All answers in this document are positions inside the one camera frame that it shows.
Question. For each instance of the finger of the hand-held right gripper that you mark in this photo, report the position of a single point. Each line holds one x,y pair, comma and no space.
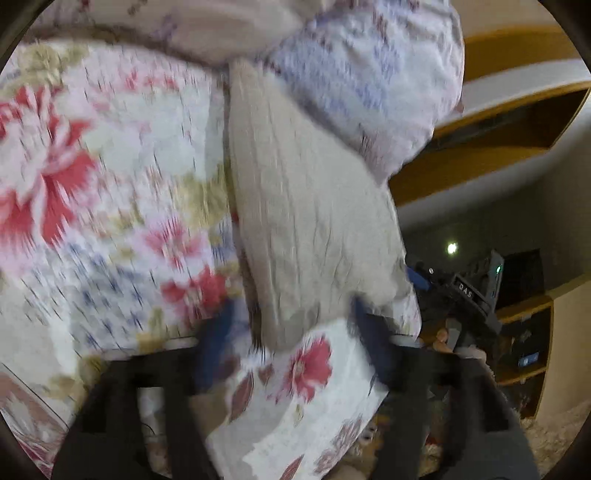
419,279

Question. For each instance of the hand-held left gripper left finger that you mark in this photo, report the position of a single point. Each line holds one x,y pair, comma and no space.
216,344

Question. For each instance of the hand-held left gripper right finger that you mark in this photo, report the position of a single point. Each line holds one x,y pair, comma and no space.
369,344

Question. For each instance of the person's right hand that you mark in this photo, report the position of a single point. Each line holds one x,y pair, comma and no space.
442,339

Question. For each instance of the round glowing lamp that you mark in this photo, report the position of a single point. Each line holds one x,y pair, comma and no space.
451,248

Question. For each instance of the wooden shelf unit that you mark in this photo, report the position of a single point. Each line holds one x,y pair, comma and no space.
498,157

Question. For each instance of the beige shaggy rug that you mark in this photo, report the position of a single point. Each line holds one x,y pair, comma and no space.
551,434

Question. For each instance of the floral bed sheet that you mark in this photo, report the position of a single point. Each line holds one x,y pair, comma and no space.
106,207

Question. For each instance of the lavender print pillow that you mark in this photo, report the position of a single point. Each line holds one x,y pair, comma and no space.
374,78

